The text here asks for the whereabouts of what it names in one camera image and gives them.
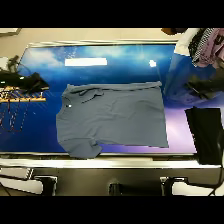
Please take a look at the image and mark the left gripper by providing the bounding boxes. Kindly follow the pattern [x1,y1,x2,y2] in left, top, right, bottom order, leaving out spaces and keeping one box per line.
[23,72,50,94]

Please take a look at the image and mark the blue T-shirt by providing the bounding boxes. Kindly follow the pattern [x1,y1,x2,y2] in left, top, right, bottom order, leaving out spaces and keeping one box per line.
[55,80,170,160]

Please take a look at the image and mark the checked garment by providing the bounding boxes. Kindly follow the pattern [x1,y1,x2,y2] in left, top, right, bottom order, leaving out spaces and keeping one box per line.
[190,28,218,67]

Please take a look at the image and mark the purple garment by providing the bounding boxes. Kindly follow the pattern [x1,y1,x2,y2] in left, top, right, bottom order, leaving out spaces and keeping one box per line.
[196,28,224,70]

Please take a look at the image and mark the silver frame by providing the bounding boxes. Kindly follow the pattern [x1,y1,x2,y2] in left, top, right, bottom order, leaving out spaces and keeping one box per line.
[0,39,224,197]

